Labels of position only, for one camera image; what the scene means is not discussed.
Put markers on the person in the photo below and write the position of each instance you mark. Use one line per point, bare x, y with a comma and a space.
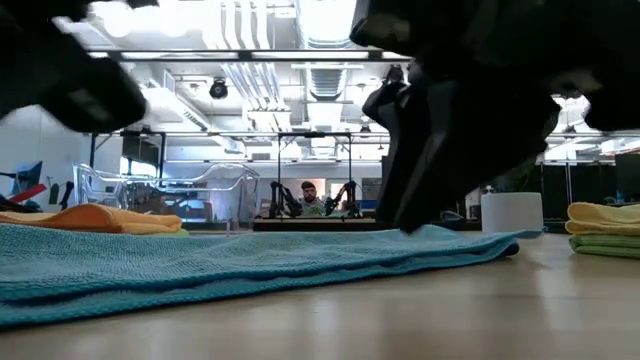
311, 202

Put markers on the black background table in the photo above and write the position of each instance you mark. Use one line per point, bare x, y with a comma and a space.
315, 224

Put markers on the orange microfiber towel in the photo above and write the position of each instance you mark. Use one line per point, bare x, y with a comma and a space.
100, 217

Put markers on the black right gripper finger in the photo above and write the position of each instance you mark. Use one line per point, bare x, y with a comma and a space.
490, 140
410, 140

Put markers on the round black ceiling device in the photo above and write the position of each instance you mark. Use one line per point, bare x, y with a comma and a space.
218, 89

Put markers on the green plant in white pot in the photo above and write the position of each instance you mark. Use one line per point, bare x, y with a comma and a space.
512, 212

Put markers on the pale lime green microfiber towel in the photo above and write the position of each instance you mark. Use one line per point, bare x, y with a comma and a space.
610, 247

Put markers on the black hanging ceiling camera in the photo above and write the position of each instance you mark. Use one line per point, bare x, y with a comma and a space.
395, 74

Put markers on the black background robot arm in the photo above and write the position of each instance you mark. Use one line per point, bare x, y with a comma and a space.
345, 197
64, 192
282, 200

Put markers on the yellow microfiber towel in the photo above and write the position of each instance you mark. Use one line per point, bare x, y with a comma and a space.
605, 217

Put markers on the blue background screen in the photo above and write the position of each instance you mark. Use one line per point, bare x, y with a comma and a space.
30, 175

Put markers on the long ceiling light rail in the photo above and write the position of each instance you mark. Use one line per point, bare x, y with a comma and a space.
250, 56

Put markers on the round white ceiling lamp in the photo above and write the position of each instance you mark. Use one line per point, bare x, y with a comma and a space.
117, 22

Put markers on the black metal stand frame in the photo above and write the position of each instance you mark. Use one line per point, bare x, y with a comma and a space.
93, 150

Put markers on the black background stand frame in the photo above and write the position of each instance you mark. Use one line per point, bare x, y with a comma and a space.
279, 165

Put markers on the clear plastic bin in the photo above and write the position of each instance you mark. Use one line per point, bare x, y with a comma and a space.
225, 200

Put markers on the blue microfiber towel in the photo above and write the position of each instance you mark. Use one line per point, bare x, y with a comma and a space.
200, 265

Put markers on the red background object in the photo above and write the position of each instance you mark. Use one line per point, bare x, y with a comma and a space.
29, 192

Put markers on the black room divider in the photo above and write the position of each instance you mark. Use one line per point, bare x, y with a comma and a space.
600, 180

